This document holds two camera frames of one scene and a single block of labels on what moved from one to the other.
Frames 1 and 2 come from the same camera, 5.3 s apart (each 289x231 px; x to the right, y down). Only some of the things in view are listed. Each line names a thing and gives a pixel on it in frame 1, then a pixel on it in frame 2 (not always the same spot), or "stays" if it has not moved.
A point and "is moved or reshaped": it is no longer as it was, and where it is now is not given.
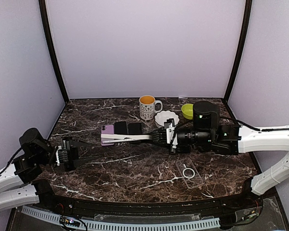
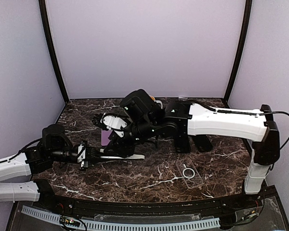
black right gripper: (160, 132) -> (121, 149)
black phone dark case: (107, 129) stays
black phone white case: (106, 138) is moved or reshaped
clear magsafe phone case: (189, 173) stays
